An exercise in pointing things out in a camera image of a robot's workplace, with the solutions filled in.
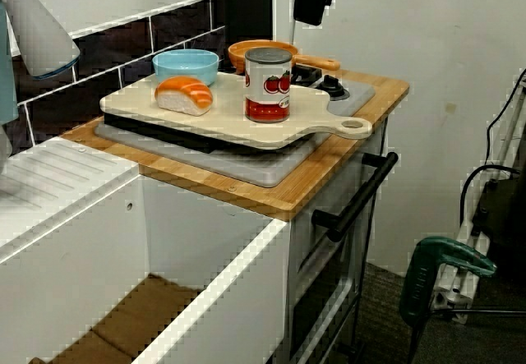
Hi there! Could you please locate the orange toy frying pan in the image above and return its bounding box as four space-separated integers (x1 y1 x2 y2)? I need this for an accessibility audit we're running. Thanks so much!
228 39 342 76

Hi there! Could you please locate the tomato soup can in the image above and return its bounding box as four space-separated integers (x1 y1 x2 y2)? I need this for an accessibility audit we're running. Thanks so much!
244 47 293 124

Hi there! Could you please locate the salmon sushi toy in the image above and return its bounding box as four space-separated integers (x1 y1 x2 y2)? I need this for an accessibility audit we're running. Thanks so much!
155 75 215 117

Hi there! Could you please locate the black stove burner grate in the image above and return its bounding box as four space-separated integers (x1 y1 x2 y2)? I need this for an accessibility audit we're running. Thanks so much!
287 63 324 88
102 111 317 155

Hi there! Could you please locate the black stove knob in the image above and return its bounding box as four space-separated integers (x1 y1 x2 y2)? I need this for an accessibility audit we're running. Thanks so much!
314 74 350 102

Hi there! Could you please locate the light blue bowl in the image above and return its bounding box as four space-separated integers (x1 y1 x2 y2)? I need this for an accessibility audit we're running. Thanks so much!
152 48 219 88

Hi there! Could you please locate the grey stove top panel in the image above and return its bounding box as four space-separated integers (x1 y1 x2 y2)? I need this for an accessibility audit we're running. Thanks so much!
94 76 376 188

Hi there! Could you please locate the dark tile backsplash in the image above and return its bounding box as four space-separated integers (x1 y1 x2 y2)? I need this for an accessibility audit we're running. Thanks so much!
7 0 227 155

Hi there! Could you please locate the white oven door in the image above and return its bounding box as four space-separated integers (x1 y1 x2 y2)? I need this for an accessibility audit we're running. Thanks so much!
289 133 390 361

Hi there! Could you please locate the white cone with blue rim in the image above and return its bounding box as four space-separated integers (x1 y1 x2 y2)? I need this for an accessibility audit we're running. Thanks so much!
0 0 81 81

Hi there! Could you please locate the dark equipment box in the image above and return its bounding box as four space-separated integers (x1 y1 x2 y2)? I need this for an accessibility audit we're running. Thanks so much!
472 174 526 274

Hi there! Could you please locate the green clamp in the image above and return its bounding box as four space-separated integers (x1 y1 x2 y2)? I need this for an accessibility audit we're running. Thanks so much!
399 236 498 336

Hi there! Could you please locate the teal box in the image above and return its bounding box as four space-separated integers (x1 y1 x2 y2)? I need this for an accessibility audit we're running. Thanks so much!
0 2 20 125

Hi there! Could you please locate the white sink unit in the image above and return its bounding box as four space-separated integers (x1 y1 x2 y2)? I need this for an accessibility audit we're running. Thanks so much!
0 136 293 364

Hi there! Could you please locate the wooden cutting board with handle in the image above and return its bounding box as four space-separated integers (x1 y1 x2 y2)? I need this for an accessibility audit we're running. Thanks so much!
99 71 374 150

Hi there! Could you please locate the black oven door handle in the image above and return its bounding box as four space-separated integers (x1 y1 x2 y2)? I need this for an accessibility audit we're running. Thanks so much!
311 151 399 243

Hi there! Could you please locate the black cable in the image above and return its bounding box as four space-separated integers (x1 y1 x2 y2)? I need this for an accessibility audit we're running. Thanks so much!
459 164 523 233
410 306 526 364
486 67 526 168

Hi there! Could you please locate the aluminium extrusion frame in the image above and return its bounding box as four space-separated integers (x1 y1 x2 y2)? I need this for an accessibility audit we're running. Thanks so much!
431 80 526 326

